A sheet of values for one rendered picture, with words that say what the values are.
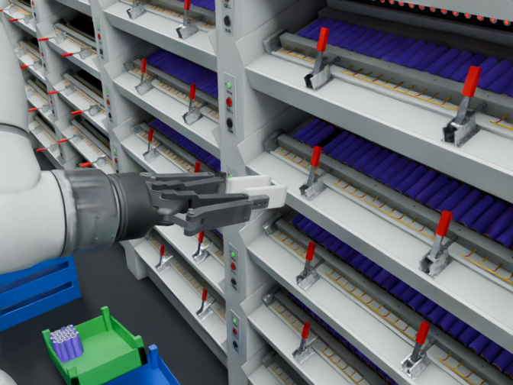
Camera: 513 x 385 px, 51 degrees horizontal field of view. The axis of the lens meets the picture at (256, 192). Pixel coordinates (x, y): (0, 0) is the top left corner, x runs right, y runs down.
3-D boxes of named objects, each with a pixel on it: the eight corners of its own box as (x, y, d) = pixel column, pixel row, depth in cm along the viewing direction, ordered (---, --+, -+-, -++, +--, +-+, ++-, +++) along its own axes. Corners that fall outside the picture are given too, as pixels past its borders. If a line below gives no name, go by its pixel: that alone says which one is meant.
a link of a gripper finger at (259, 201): (232, 197, 66) (246, 207, 64) (265, 193, 69) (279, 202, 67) (230, 208, 66) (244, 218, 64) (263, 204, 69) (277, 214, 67)
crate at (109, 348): (48, 355, 161) (40, 331, 160) (112, 328, 172) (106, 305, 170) (75, 397, 137) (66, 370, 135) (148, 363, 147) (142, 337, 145)
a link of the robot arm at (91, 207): (65, 274, 54) (121, 264, 57) (69, 190, 50) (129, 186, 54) (39, 234, 60) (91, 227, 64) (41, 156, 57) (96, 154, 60)
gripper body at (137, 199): (90, 222, 63) (162, 213, 69) (118, 257, 57) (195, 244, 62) (94, 162, 60) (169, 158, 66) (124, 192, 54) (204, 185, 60)
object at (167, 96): (227, 164, 118) (204, 114, 109) (118, 92, 161) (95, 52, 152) (296, 114, 123) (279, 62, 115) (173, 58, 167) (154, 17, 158)
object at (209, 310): (233, 363, 146) (214, 334, 137) (139, 256, 189) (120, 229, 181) (288, 314, 152) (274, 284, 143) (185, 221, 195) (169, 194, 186)
